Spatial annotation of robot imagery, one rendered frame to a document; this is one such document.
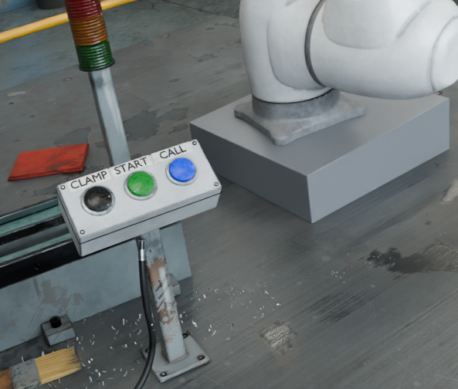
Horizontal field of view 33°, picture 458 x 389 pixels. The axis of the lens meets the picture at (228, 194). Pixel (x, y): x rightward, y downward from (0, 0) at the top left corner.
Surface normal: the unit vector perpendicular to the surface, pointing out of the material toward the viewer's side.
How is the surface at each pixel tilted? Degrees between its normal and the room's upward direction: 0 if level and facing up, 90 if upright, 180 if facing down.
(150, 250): 90
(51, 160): 1
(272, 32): 86
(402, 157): 90
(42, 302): 90
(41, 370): 1
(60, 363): 2
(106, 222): 36
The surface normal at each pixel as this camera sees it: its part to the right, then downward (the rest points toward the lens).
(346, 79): -0.56, 0.77
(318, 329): -0.14, -0.86
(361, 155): 0.59, 0.32
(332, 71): -0.68, 0.58
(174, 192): 0.15, -0.48
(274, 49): -0.65, 0.44
